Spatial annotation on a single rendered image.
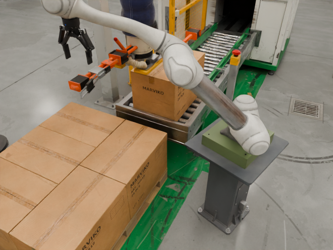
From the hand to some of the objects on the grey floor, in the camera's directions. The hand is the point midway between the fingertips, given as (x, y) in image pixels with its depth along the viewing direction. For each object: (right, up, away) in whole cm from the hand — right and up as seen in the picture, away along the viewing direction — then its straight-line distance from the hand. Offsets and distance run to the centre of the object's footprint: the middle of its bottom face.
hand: (78, 58), depth 142 cm
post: (+100, -54, +159) cm, 196 cm away
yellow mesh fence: (+73, +38, +276) cm, 288 cm away
